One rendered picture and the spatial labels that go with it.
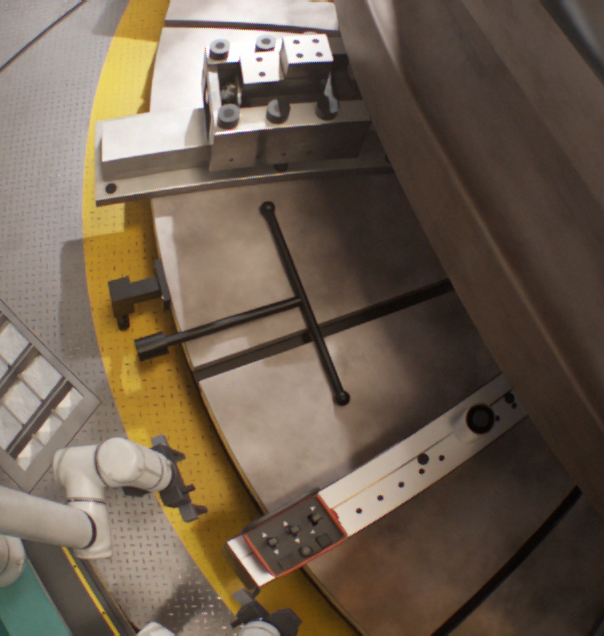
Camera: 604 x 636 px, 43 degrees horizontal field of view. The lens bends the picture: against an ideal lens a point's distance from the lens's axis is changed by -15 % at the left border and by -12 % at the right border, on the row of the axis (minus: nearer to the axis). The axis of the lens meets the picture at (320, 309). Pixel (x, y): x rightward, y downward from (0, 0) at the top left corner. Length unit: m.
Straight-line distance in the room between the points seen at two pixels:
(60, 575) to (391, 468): 1.00
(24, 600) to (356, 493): 0.89
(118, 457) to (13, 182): 1.73
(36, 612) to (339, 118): 1.60
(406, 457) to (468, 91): 0.87
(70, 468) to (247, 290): 1.07
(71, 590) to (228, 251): 1.17
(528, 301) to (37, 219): 1.84
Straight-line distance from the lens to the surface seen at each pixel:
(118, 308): 2.51
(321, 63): 2.28
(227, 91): 2.49
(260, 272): 2.50
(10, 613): 1.94
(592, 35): 1.31
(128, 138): 2.54
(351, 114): 2.37
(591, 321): 1.73
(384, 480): 1.99
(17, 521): 1.31
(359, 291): 2.52
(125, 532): 2.61
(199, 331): 2.39
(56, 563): 2.31
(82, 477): 1.60
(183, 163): 2.56
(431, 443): 2.04
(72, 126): 3.16
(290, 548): 1.82
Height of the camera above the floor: 2.60
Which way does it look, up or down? 67 degrees down
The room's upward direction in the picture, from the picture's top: 24 degrees clockwise
